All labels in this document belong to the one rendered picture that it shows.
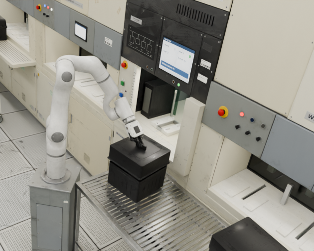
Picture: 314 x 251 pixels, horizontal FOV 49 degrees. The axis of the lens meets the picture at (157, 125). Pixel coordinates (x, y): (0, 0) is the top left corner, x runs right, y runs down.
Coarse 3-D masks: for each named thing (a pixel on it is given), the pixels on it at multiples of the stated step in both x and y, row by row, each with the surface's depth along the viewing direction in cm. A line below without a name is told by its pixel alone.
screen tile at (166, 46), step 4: (164, 44) 225; (168, 44) 222; (164, 48) 226; (168, 48) 223; (172, 48) 220; (176, 48) 218; (172, 52) 221; (164, 56) 228; (168, 56) 225; (172, 56) 222; (168, 60) 226; (172, 60) 223
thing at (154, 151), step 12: (120, 144) 222; (132, 144) 224; (144, 144) 226; (156, 144) 228; (108, 156) 224; (120, 156) 215; (132, 156) 212; (144, 156) 214; (156, 156) 216; (168, 156) 225; (132, 168) 211; (144, 168) 208; (156, 168) 219
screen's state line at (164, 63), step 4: (160, 64) 232; (164, 64) 229; (168, 64) 227; (168, 68) 227; (172, 68) 225; (176, 68) 222; (176, 72) 223; (180, 72) 220; (184, 72) 217; (184, 76) 218
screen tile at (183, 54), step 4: (180, 52) 216; (184, 52) 214; (180, 56) 217; (184, 56) 214; (176, 60) 220; (188, 60) 213; (176, 64) 221; (180, 64) 218; (184, 64) 216; (188, 64) 213; (184, 68) 217; (188, 68) 214
